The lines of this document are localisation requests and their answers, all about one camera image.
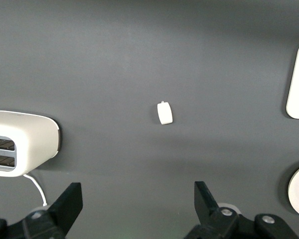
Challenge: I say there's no white two-slot toaster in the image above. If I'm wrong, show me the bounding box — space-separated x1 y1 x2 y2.
0 111 63 178

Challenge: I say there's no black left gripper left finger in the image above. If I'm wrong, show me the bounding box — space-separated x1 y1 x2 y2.
0 182 83 239

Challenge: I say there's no white toaster power cable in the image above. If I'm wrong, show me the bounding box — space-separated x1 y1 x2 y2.
23 173 48 207

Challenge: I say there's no white steamed bun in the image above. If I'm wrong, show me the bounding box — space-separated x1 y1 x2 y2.
157 100 174 125

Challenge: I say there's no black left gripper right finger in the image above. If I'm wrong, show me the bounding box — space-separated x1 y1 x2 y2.
183 181 299 239

